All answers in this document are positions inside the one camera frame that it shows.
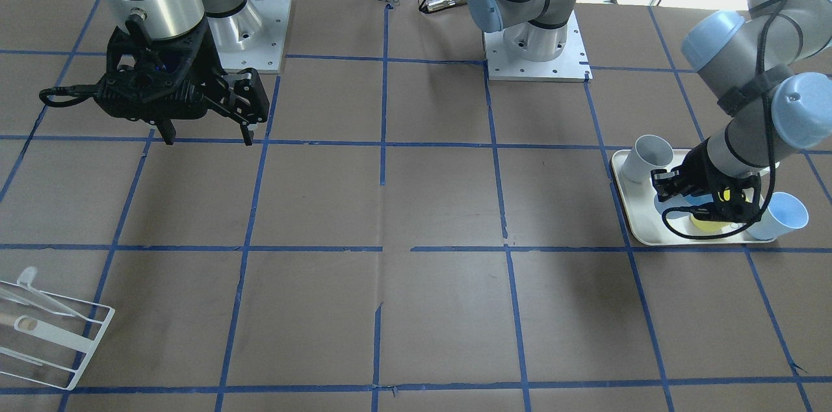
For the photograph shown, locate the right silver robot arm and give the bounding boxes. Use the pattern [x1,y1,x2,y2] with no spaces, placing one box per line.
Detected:
[40,0,292,145]

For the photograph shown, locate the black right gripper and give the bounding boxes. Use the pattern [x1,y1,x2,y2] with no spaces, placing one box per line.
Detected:
[94,22,270,146]

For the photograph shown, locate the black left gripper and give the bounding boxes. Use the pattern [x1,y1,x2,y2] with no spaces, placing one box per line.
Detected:
[650,142,761,224]

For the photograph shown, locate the yellow plastic cup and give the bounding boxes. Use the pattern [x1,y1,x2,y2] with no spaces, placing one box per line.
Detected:
[684,194,743,234]

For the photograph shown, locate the white wire cup rack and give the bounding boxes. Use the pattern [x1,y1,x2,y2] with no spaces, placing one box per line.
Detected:
[1,266,116,391]

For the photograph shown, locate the beige plastic tray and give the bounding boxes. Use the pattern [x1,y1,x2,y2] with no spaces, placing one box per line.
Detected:
[611,148,781,247]

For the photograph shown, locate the blue plastic cup on tray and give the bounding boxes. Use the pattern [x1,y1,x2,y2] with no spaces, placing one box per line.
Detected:
[747,192,809,240]

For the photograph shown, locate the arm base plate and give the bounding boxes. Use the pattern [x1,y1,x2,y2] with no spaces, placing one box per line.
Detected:
[207,0,293,74]
[482,12,593,83]

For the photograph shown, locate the cream white plastic cup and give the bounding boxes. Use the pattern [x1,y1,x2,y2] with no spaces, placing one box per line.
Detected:
[621,135,674,183]

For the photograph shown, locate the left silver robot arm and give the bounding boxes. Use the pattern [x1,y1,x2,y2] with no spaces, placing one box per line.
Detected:
[467,0,830,225]

